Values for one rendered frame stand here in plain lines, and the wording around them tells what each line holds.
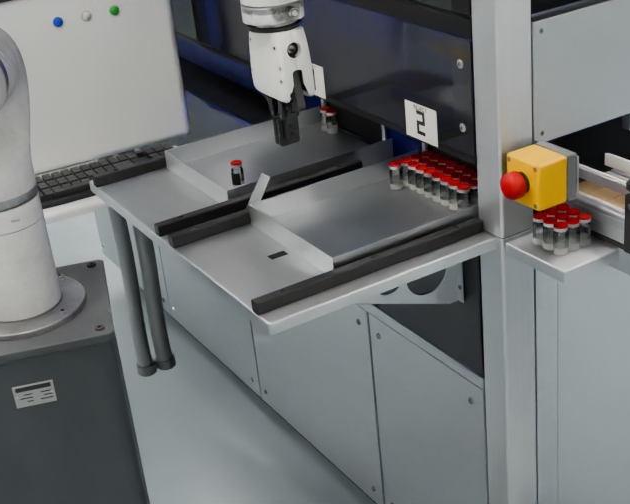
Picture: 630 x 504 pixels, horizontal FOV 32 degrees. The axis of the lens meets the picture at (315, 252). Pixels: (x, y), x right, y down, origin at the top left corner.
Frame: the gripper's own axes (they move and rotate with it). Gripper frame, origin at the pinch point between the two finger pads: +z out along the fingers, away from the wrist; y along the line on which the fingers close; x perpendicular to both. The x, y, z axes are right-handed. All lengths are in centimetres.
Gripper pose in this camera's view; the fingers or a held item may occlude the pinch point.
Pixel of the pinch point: (286, 129)
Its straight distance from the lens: 158.5
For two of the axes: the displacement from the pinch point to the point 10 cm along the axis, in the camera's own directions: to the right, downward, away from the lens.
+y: -5.2, -3.3, 7.9
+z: 1.0, 8.9, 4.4
